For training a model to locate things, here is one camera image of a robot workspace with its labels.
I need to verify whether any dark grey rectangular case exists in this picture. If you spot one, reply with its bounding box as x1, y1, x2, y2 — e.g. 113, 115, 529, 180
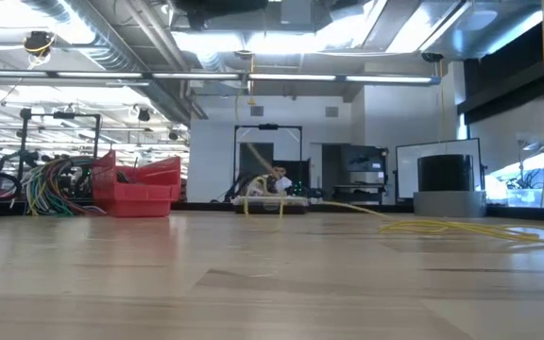
231, 195, 310, 215

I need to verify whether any person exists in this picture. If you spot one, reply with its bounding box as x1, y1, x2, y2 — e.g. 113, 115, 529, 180
252, 163, 294, 197

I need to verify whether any thin yellow wire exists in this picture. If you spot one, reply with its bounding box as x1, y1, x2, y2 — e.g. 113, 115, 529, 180
234, 87, 544, 247

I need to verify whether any grey tape roll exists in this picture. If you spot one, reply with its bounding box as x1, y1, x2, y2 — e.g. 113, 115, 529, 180
412, 190, 487, 219

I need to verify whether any black workstation frame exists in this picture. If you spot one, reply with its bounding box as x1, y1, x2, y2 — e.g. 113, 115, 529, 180
232, 123, 304, 202
16, 107, 102, 183

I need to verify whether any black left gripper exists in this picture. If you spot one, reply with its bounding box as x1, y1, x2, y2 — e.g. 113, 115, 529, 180
173, 0, 269, 31

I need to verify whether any red plastic bin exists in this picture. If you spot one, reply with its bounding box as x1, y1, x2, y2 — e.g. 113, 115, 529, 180
91, 149, 182, 219

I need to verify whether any black aluminium table frame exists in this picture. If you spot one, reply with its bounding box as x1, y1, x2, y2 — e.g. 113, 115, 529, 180
0, 197, 544, 224

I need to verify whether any clear plastic tub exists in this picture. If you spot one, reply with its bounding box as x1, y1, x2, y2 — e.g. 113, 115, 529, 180
505, 187, 544, 210

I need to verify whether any multicoloured wire bundle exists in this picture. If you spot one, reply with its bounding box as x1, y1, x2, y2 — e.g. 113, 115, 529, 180
20, 156, 109, 218

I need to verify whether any long ceiling light bar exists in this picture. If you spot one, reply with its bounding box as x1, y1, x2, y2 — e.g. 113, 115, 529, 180
0, 69, 443, 88

